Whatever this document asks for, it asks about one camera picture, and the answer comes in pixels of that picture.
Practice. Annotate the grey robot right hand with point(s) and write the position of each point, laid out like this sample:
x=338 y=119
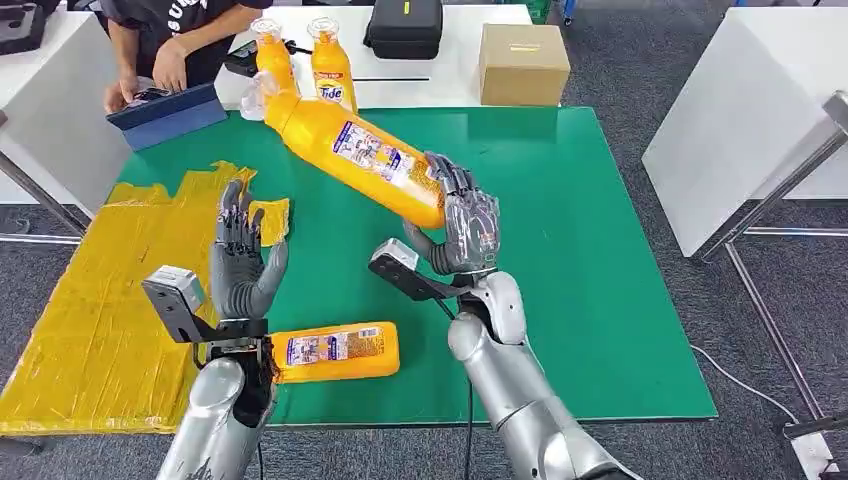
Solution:
x=474 y=232

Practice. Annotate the person's left hand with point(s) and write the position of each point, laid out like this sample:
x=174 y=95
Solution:
x=169 y=69

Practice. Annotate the person's right hand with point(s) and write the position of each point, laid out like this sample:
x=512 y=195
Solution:
x=119 y=94

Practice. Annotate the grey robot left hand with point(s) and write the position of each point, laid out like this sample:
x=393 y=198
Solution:
x=238 y=278

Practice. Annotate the orange drink bottle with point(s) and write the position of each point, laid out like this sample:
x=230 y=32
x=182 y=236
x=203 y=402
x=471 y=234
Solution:
x=273 y=60
x=318 y=136
x=331 y=69
x=371 y=364

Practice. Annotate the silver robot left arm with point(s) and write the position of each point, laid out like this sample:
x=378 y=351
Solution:
x=212 y=424

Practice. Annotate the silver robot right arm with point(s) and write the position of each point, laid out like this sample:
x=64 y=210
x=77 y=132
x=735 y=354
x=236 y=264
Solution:
x=523 y=404

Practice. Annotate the person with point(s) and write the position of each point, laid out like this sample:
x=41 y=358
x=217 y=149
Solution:
x=185 y=26

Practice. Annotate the blue tablet case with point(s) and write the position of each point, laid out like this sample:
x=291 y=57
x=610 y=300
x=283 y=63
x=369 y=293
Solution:
x=169 y=122

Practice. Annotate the black remote controller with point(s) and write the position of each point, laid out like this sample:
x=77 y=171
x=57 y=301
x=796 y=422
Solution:
x=238 y=63

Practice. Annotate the white table beside person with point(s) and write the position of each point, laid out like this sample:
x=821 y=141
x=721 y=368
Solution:
x=40 y=119

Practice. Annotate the green table mat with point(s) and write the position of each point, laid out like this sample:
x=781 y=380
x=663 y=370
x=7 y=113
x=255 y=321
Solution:
x=563 y=232

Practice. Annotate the black moulded tray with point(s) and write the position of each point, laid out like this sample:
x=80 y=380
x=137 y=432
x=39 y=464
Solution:
x=20 y=30

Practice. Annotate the yellow plastic sheet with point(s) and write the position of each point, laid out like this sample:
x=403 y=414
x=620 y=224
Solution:
x=99 y=298

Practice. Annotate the brown cardboard box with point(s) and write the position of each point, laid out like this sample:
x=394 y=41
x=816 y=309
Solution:
x=523 y=69

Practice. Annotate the white table with box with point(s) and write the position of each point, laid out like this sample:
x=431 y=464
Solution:
x=454 y=40

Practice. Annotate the black carry case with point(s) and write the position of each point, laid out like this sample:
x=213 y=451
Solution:
x=404 y=30

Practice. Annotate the white table with metal legs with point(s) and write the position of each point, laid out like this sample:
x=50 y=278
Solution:
x=742 y=119

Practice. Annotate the white power strip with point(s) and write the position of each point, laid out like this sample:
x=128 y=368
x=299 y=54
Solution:
x=813 y=457

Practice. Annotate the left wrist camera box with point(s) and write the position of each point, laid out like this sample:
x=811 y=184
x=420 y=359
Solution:
x=172 y=291

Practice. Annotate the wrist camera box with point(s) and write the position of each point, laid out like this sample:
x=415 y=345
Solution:
x=397 y=265
x=172 y=291

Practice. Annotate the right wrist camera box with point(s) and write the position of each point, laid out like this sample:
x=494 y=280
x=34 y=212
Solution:
x=397 y=265

